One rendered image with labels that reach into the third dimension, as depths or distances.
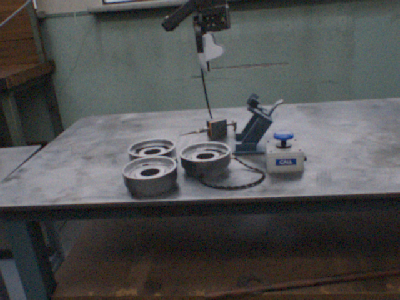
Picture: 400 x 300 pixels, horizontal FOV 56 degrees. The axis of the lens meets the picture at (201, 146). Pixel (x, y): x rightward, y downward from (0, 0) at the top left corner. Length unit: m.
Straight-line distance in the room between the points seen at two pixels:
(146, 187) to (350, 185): 0.37
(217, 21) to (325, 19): 1.51
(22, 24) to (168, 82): 0.90
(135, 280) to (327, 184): 0.48
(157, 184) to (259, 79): 1.76
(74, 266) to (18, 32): 1.77
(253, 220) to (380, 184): 0.44
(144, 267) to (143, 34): 1.69
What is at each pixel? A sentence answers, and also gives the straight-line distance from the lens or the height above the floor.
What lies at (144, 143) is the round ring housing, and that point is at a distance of 0.89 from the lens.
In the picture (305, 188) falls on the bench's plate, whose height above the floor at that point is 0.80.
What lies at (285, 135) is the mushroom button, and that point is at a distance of 0.76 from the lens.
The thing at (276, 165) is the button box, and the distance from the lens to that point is 0.76.
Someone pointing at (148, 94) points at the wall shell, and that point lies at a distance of 2.46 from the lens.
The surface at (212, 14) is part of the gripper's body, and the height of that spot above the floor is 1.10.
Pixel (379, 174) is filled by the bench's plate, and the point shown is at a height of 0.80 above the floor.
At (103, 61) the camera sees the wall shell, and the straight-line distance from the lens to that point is 2.49.
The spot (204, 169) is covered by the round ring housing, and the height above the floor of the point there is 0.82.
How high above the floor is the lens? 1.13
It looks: 21 degrees down
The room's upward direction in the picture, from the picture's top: 5 degrees counter-clockwise
